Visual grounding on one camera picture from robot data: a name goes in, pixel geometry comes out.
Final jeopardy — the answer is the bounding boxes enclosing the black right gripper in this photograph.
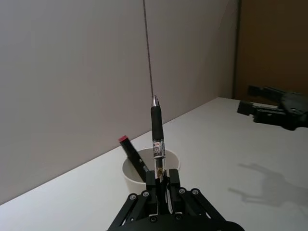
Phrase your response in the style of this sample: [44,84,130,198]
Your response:
[237,85,308,131]

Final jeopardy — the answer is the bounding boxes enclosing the white paper cup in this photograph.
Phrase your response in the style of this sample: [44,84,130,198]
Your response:
[121,148,182,196]

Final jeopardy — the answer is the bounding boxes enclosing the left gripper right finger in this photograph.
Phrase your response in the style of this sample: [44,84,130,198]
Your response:
[167,168,227,221]

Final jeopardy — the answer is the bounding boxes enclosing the black pen with silver tip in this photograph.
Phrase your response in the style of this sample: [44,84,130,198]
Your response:
[150,95,173,215]

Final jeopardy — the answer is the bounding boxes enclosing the brown wooden panel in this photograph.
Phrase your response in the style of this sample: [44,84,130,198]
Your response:
[232,0,308,106]

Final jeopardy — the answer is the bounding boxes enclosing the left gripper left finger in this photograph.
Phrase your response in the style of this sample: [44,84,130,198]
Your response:
[105,169,160,231]

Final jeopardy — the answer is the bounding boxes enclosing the black marker with red cap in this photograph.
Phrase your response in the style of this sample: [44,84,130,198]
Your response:
[117,135,148,182]

